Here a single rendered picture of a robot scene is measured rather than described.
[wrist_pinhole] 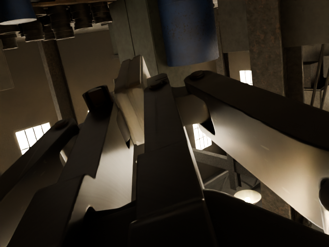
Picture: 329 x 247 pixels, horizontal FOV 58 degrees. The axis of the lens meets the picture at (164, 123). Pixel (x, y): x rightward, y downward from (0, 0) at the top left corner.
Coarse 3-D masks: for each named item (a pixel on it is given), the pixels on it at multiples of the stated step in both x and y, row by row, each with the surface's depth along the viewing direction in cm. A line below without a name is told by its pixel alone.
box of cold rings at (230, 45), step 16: (224, 0) 261; (240, 0) 250; (288, 0) 221; (304, 0) 213; (320, 0) 205; (224, 16) 265; (240, 16) 254; (288, 16) 225; (304, 16) 216; (320, 16) 208; (224, 32) 271; (240, 32) 259; (288, 32) 228; (304, 32) 220; (320, 32) 212; (224, 48) 276; (240, 48) 264
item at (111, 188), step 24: (96, 96) 13; (96, 120) 12; (96, 144) 10; (120, 144) 12; (72, 168) 9; (96, 168) 8; (120, 168) 11; (48, 192) 7; (72, 192) 6; (96, 192) 7; (120, 192) 10; (24, 216) 6; (48, 216) 6; (72, 216) 6; (24, 240) 5; (48, 240) 5; (72, 240) 5
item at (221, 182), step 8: (216, 176) 1150; (224, 176) 1164; (248, 176) 1432; (208, 184) 1109; (216, 184) 1410; (224, 184) 1398; (248, 184) 1279; (256, 184) 1318; (224, 192) 1331; (232, 192) 1321; (312, 224) 1034
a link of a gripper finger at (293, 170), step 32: (224, 96) 10; (256, 96) 9; (224, 128) 10; (256, 128) 8; (288, 128) 7; (320, 128) 6; (256, 160) 9; (288, 160) 7; (320, 160) 6; (288, 192) 8; (320, 224) 7
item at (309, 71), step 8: (304, 48) 469; (312, 48) 458; (320, 48) 448; (328, 48) 439; (304, 56) 473; (312, 56) 462; (328, 56) 401; (304, 64) 432; (312, 64) 427; (328, 64) 404; (304, 72) 435; (312, 72) 429; (320, 72) 459; (304, 80) 439; (312, 80) 432; (320, 80) 445; (304, 88) 440; (312, 88) 431; (320, 88) 422; (328, 88) 428; (320, 96) 423; (328, 96) 431; (320, 104) 426; (328, 104) 434
